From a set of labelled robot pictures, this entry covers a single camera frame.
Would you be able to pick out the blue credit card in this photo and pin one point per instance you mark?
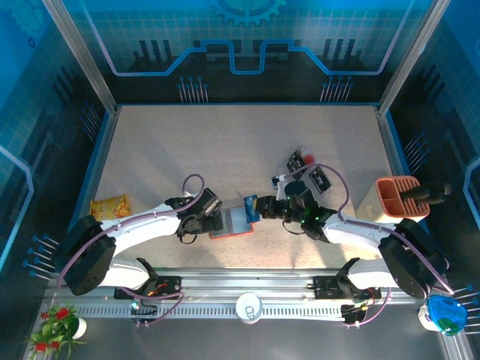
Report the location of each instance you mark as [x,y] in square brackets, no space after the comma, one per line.
[249,208]

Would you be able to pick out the orange grey card holder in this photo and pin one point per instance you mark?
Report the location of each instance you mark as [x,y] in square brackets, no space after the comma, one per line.
[236,225]

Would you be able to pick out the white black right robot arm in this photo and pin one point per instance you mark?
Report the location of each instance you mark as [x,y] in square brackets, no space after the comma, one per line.
[356,234]

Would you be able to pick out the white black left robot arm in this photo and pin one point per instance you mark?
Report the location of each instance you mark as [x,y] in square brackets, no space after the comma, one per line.
[142,225]

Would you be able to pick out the white orange utensil holder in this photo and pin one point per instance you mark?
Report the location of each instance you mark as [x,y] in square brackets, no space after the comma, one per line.
[393,191]

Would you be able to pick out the aluminium extrusion beam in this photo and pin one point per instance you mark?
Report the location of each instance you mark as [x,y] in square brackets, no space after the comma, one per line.
[243,281]

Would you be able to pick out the yellow snack bag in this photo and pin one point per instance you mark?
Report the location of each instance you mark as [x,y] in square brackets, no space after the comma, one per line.
[110,206]

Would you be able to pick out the white paper cup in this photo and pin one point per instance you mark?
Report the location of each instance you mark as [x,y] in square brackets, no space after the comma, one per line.
[248,305]

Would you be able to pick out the red flower plant white pot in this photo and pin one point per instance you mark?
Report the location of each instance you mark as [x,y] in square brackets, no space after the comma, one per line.
[56,326]

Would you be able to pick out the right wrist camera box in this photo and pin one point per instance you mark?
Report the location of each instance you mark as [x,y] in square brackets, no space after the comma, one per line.
[281,191]

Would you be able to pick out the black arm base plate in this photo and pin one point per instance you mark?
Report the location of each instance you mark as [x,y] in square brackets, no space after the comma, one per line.
[172,285]
[324,287]

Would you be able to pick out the aluminium blue side rail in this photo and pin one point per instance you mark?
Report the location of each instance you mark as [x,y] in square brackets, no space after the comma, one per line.
[392,157]
[98,157]

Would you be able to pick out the aluminium frame post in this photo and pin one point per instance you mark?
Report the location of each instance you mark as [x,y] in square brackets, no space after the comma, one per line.
[80,56]
[408,56]

